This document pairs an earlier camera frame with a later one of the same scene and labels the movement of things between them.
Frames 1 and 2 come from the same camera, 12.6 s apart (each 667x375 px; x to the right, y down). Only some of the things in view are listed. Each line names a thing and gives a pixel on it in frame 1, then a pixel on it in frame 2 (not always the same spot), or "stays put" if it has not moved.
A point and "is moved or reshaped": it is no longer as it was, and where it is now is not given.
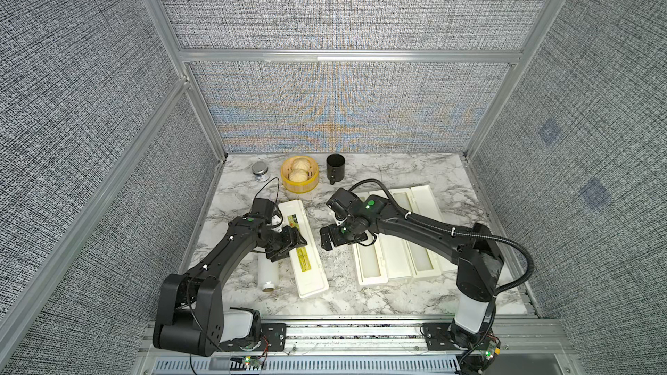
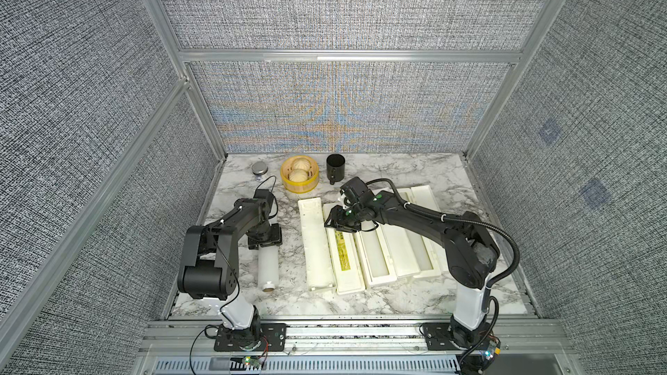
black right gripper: [335, 240] to [335, 220]
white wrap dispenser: [386, 259] stays put
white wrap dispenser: [307, 265] is moved or reshaped
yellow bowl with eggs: [300, 174] stays put
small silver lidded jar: [261, 171] stays put
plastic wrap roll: [267, 273] stays put
